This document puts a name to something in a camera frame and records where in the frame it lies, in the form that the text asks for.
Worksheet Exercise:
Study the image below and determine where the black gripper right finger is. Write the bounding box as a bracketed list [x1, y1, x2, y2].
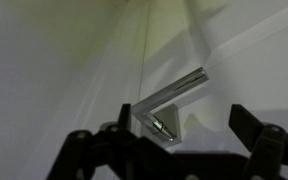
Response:
[228, 103, 288, 180]

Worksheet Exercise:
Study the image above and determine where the white door frame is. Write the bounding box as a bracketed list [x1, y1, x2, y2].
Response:
[0, 0, 152, 180]

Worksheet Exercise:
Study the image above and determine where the chrome door handle lever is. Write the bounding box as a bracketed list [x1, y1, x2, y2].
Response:
[131, 66, 210, 141]

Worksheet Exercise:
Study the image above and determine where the chrome square handle rosette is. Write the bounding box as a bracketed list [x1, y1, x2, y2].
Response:
[141, 103, 184, 143]

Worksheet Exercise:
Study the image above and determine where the white door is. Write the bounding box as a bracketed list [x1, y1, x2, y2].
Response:
[135, 0, 288, 180]

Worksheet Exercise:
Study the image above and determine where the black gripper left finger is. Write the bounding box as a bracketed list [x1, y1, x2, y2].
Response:
[46, 103, 185, 180]

